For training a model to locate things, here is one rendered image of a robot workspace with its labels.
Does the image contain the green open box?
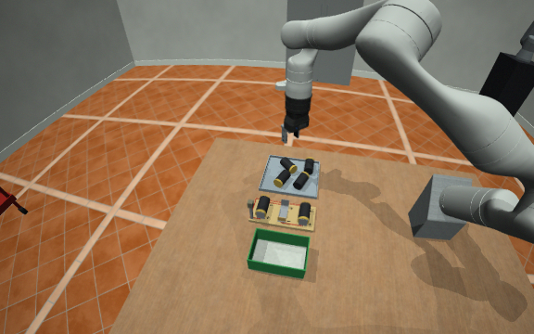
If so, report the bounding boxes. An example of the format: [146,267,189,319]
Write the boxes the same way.
[247,227,310,279]

